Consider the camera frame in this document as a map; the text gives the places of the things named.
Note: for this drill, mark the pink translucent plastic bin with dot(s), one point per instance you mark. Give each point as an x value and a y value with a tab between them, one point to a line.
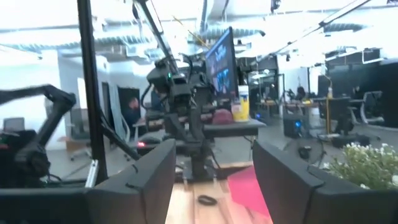
248	193

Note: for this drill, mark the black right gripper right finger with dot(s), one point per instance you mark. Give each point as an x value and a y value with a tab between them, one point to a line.
311	202

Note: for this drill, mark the black computer tower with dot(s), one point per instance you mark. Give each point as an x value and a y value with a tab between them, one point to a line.
293	126

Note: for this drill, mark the black computer mouse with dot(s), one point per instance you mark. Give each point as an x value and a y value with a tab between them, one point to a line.
149	140

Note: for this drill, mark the black operator desk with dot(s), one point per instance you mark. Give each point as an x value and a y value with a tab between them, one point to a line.
233	129

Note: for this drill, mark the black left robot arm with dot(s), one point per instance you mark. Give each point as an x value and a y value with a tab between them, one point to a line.
199	149

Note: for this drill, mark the artificial plant in black pot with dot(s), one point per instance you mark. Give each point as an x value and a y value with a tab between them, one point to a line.
363	168

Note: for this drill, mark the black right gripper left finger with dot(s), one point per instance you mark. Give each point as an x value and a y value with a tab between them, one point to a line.
124	199

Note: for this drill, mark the operator computer monitor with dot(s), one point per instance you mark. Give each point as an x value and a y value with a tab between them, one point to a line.
222	65

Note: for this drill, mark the black aluminium rig frame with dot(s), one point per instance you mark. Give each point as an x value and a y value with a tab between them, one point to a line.
91	93

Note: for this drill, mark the yellow wipes tub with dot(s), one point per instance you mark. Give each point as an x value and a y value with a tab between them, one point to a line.
242	105

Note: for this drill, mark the grey office chair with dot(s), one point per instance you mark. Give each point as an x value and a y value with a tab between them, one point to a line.
370	109

